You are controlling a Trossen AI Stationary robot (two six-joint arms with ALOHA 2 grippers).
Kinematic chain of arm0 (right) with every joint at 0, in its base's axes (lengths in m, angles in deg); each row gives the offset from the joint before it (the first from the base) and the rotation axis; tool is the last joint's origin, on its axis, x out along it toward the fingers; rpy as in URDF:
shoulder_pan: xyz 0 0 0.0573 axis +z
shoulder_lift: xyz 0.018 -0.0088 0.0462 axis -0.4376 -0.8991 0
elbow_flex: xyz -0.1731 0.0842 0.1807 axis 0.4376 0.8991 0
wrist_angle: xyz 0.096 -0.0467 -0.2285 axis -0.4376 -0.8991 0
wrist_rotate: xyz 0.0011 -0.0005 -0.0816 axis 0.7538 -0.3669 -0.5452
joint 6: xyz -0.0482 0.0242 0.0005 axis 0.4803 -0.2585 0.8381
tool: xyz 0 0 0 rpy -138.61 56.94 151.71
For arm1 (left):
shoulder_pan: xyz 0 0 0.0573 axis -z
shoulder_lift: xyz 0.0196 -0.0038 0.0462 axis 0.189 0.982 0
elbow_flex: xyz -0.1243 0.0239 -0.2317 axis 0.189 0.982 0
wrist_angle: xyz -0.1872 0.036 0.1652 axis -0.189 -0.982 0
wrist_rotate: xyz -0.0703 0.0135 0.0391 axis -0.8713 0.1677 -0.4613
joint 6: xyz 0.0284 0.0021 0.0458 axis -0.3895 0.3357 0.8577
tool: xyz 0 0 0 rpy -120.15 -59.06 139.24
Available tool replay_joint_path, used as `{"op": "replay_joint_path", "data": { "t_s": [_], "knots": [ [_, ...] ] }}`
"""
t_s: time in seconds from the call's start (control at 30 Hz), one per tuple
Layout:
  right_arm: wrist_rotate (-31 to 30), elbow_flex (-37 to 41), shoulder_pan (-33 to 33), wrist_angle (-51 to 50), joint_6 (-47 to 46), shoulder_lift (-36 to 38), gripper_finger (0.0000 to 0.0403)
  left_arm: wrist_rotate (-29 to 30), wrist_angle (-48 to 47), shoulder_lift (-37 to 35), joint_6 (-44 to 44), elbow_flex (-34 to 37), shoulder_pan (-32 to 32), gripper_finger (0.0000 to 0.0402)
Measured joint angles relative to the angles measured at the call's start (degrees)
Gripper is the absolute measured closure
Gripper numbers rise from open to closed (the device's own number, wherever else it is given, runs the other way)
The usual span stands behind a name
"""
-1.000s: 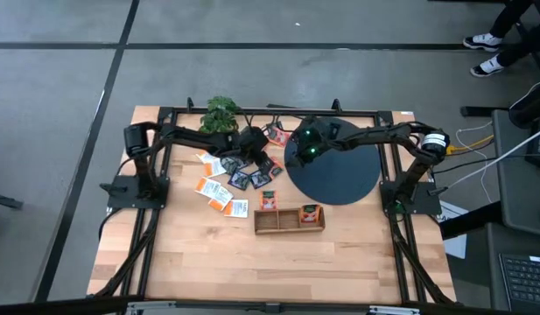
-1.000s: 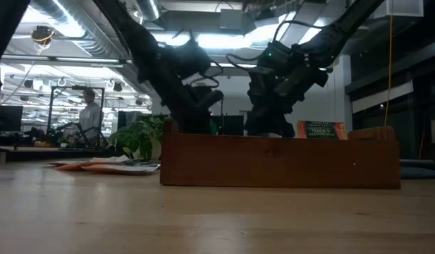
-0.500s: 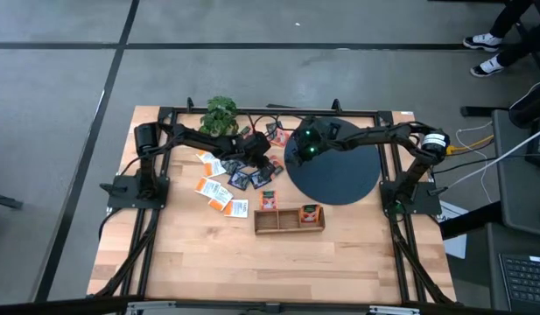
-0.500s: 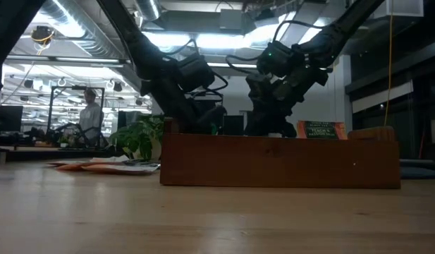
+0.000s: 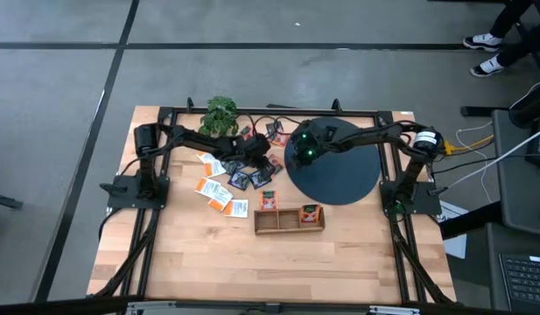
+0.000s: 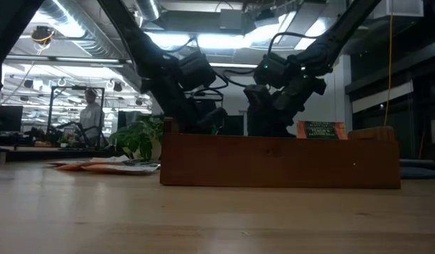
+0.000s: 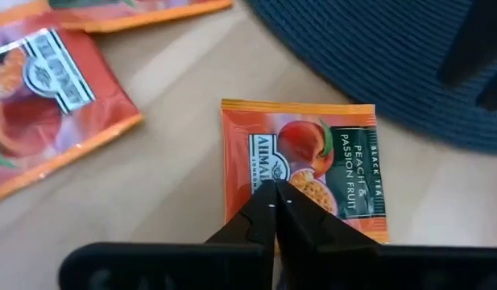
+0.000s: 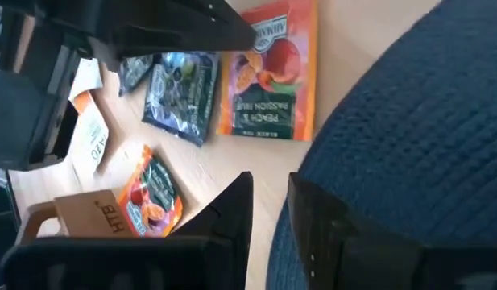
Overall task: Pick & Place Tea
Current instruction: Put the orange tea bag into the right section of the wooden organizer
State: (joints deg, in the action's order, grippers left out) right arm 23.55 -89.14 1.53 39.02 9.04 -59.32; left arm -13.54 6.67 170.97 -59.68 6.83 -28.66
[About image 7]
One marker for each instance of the orange peach tea packet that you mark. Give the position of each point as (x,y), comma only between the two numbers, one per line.
(151,12)
(312,145)
(50,133)

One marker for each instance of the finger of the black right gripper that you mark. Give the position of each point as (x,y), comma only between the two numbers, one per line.
(495,94)
(477,40)

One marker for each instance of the dark round plate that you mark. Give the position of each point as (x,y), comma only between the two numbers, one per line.
(373,52)

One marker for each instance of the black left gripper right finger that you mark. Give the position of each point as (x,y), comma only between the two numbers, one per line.
(332,262)

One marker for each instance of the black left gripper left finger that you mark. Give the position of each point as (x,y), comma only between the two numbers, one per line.
(232,262)

